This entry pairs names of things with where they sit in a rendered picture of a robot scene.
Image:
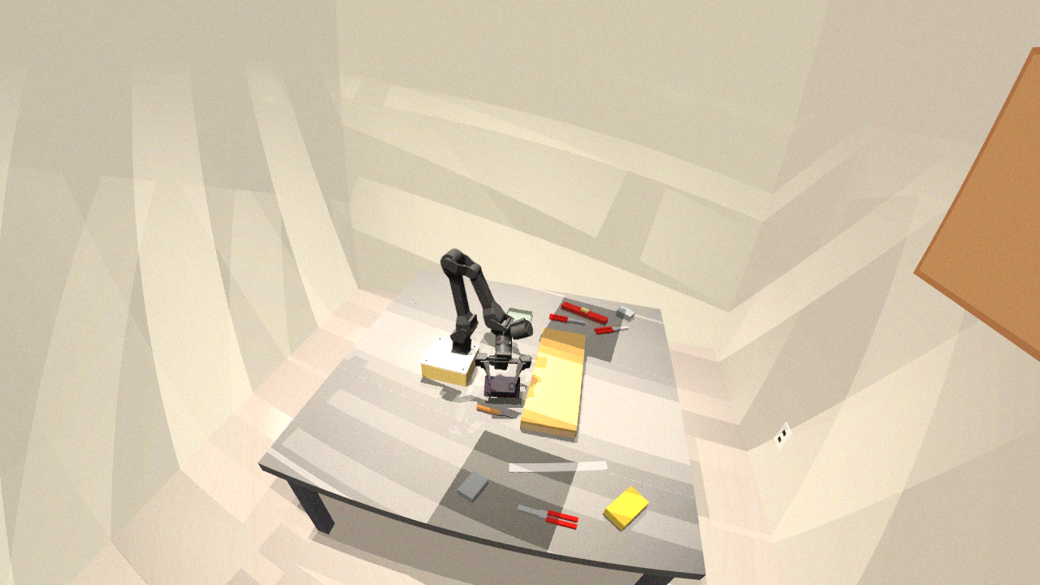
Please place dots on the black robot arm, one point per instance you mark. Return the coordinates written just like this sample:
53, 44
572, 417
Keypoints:
452, 264

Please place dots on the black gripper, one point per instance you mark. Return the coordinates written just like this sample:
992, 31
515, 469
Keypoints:
503, 354

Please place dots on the white flat strip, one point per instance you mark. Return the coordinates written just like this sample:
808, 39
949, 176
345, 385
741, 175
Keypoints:
555, 467

